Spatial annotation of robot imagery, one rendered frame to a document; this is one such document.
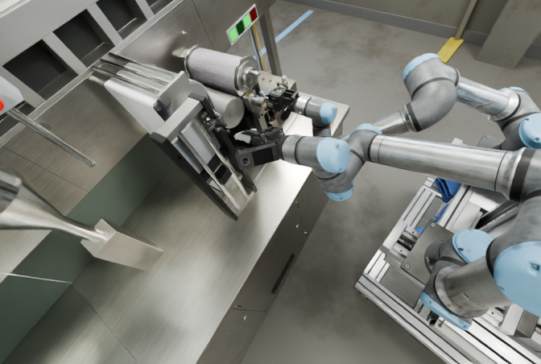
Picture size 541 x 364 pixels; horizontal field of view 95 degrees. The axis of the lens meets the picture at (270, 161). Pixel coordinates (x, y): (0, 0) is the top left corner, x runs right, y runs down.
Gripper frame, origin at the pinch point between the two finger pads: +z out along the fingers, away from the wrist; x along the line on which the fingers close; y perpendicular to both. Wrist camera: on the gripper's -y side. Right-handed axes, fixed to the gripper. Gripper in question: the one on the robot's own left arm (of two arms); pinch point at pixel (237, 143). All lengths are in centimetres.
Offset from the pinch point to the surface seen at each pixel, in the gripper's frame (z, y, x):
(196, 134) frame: 1.5, -11.2, 7.5
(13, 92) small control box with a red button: 1.5, -40.4, 27.7
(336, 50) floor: 102, 235, 2
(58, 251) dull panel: 52, -55, -25
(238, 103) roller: 16.8, 17.0, 7.6
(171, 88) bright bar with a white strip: 4.6, -11.6, 20.7
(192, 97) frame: -2.0, -10.2, 17.5
